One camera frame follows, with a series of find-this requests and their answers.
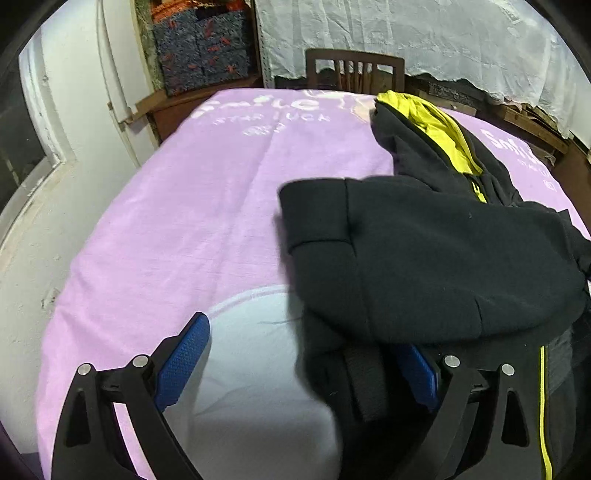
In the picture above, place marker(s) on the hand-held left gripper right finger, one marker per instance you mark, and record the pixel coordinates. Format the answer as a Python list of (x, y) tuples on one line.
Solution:
[(422, 376)]

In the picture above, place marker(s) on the stack of dark patterned boxes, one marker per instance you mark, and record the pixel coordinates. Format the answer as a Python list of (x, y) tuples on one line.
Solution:
[(203, 50)]

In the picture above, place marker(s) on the dark wooden chair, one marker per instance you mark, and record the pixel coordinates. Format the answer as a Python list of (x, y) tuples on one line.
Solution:
[(355, 54)]

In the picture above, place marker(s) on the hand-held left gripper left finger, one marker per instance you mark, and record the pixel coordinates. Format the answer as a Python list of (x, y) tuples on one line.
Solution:
[(182, 364)]

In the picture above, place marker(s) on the brown wooden cabinet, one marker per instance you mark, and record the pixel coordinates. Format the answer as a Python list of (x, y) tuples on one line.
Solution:
[(184, 104)]

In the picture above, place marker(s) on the white lace cloth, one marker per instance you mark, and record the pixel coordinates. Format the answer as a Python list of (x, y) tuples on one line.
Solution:
[(415, 32)]

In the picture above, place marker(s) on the purple printed blanket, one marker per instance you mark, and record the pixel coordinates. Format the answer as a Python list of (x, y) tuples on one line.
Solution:
[(184, 207)]

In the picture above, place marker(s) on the window with metal frame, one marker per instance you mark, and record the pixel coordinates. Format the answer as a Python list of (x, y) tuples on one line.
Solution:
[(23, 138)]

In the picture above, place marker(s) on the black jacket with yellow zipper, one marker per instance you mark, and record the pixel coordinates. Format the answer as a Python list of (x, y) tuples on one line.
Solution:
[(415, 240)]

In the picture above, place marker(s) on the green speckled board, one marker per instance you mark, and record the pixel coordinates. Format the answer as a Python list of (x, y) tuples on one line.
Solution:
[(147, 55)]

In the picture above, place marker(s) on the white board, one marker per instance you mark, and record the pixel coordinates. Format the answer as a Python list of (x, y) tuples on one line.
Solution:
[(124, 69)]

